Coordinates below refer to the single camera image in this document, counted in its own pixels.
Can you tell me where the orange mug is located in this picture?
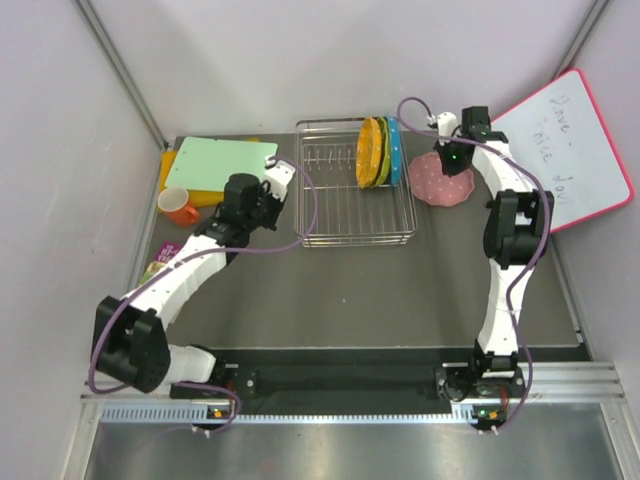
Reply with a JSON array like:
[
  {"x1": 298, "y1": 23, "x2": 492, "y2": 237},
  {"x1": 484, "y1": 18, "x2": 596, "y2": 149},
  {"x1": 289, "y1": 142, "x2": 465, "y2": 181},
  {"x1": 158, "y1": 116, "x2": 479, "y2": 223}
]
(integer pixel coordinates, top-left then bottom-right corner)
[{"x1": 157, "y1": 187, "x2": 200, "y2": 227}]

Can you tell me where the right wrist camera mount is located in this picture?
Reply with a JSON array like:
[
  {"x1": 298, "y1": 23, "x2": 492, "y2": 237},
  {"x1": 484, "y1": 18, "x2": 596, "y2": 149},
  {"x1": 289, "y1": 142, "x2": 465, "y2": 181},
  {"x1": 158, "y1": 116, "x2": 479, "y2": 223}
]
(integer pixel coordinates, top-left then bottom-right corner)
[{"x1": 428, "y1": 112, "x2": 459, "y2": 137}]

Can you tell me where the light green cutting board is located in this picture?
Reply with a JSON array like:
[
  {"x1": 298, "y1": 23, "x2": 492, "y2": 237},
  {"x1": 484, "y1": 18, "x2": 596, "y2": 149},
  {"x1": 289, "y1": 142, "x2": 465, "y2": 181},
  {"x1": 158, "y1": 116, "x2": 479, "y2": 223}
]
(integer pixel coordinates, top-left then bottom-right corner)
[{"x1": 164, "y1": 136, "x2": 279, "y2": 194}]

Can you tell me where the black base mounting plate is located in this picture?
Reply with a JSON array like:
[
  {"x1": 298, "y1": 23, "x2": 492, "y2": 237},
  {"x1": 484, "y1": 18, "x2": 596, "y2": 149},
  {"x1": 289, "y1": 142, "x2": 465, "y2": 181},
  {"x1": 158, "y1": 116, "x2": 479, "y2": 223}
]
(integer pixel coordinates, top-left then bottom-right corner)
[{"x1": 169, "y1": 347, "x2": 529, "y2": 406}]

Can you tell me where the green polka dot plate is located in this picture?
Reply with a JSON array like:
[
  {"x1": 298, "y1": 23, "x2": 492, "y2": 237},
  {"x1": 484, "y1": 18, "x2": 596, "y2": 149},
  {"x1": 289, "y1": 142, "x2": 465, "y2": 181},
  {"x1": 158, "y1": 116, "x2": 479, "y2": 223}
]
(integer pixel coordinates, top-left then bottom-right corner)
[{"x1": 374, "y1": 116, "x2": 391, "y2": 187}]

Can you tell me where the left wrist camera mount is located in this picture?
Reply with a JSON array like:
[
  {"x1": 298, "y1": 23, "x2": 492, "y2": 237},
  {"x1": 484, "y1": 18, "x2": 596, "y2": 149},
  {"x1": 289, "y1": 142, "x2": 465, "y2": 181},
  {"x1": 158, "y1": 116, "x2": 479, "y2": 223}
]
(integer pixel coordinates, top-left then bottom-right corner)
[{"x1": 262, "y1": 157, "x2": 295, "y2": 202}]

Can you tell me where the metal wire dish rack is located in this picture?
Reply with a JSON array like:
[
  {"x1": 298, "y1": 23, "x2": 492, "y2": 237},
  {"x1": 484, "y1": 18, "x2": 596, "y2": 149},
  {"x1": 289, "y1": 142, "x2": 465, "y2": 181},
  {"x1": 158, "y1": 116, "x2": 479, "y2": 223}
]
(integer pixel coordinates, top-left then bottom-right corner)
[{"x1": 294, "y1": 117, "x2": 417, "y2": 247}]

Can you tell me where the blue polka dot plate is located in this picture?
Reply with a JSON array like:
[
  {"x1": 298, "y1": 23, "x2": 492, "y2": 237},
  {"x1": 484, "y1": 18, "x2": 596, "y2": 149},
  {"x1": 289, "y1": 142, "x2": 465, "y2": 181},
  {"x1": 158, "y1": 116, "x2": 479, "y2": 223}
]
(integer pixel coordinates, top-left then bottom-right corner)
[{"x1": 386, "y1": 116, "x2": 403, "y2": 186}]

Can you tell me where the white slotted cable duct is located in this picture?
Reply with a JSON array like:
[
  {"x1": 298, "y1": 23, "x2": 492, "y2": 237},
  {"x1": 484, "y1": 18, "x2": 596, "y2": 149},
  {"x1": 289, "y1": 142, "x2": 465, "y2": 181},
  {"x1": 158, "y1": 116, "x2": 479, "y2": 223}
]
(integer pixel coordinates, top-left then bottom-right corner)
[{"x1": 99, "y1": 403, "x2": 506, "y2": 425}]

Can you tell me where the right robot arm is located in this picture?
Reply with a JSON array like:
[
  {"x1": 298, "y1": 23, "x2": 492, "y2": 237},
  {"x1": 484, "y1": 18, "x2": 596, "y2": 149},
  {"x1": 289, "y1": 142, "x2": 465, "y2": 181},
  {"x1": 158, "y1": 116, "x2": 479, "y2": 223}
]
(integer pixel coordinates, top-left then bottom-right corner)
[{"x1": 431, "y1": 106, "x2": 554, "y2": 396}]

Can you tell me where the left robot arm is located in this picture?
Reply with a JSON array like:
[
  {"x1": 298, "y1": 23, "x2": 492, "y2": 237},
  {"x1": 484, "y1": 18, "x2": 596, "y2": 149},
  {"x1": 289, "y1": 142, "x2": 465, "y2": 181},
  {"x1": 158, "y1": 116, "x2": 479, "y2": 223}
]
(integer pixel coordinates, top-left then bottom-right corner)
[{"x1": 88, "y1": 162, "x2": 294, "y2": 397}]

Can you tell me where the orange polka dot plate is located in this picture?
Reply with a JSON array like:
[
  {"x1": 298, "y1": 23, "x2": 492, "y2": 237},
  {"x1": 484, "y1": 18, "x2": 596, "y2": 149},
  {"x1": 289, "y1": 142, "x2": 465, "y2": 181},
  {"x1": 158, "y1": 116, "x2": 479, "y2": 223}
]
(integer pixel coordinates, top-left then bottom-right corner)
[{"x1": 356, "y1": 117, "x2": 382, "y2": 189}]

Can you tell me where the pink polka dot plate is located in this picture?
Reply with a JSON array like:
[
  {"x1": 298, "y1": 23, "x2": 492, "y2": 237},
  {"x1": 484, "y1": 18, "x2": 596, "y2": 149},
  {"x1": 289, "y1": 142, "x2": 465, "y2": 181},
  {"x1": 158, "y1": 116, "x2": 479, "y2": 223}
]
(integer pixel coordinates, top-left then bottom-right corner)
[{"x1": 409, "y1": 152, "x2": 475, "y2": 207}]

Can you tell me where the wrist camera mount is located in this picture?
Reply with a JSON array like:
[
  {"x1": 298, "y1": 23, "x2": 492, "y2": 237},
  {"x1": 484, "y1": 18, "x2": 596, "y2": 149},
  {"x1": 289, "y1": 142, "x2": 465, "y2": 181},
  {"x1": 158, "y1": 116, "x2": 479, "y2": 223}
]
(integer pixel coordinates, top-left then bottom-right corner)
[
  {"x1": 428, "y1": 112, "x2": 459, "y2": 137},
  {"x1": 262, "y1": 157, "x2": 295, "y2": 202}
]

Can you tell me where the pink framed whiteboard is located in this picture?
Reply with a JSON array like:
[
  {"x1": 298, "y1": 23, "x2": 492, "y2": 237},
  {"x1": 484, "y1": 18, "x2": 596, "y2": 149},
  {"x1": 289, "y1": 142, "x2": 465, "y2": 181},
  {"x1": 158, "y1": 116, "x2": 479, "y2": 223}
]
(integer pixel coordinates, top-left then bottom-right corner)
[{"x1": 492, "y1": 69, "x2": 635, "y2": 233}]

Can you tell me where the treehouse paperback book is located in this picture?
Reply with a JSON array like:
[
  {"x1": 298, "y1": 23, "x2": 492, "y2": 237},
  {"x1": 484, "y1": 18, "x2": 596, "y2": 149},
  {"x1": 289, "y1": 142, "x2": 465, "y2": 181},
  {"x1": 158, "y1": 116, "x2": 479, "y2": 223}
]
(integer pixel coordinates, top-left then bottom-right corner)
[{"x1": 139, "y1": 242, "x2": 183, "y2": 285}]

